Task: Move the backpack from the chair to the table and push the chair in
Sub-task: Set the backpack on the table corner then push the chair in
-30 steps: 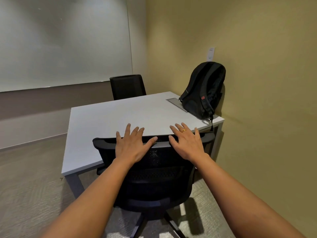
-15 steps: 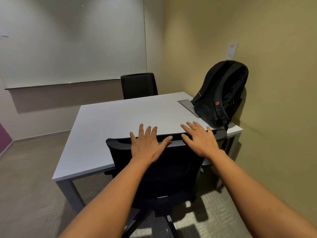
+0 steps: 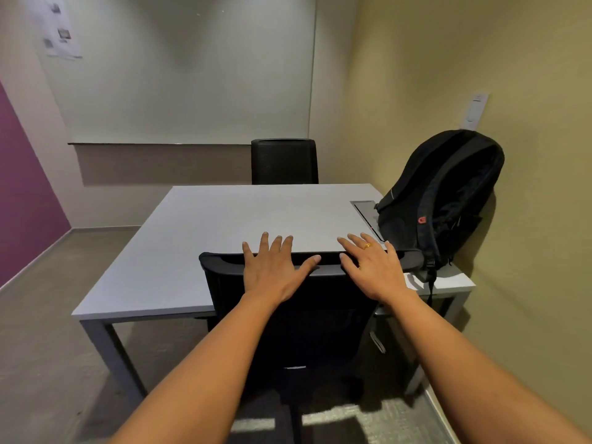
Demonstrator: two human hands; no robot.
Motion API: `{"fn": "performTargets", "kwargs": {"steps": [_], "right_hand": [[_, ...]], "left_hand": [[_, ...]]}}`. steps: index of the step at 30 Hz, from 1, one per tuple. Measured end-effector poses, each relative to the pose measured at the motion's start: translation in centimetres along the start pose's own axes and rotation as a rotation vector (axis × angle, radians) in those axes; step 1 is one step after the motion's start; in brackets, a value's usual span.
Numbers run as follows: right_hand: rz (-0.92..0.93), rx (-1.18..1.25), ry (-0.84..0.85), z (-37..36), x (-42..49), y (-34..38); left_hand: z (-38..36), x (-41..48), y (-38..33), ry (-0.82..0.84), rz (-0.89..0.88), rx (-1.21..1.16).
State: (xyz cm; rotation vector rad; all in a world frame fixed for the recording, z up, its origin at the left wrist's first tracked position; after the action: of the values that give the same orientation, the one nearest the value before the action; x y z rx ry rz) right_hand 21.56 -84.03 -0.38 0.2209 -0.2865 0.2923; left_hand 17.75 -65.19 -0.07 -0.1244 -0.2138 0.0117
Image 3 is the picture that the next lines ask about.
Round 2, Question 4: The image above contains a person's left hand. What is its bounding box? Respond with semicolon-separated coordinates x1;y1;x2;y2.
242;231;323;306

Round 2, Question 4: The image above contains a person's right hand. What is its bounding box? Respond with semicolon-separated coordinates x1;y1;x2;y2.
336;232;419;306

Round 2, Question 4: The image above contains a black mesh office chair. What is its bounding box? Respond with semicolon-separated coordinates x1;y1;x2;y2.
250;138;320;186
199;249;426;444

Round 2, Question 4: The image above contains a black backpack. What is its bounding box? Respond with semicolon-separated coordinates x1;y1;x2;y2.
374;129;506;306

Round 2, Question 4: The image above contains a person's right forearm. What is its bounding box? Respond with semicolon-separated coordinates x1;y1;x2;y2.
388;290;592;444

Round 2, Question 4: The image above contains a person's left forearm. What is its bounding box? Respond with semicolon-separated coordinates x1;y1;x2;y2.
109;293;287;444

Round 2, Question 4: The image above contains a white table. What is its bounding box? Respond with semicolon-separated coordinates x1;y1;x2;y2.
72;183;476;408

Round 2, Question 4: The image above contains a white paper poster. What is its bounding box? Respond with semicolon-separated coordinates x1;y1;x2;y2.
32;0;84;60

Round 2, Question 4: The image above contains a grey table cable hatch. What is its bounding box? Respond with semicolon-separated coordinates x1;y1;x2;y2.
350;200;385;242

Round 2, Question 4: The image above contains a white wall switch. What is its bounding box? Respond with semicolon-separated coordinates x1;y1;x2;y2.
461;92;490;131

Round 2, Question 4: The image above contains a white wall whiteboard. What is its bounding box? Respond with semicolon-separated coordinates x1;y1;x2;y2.
27;0;318;146

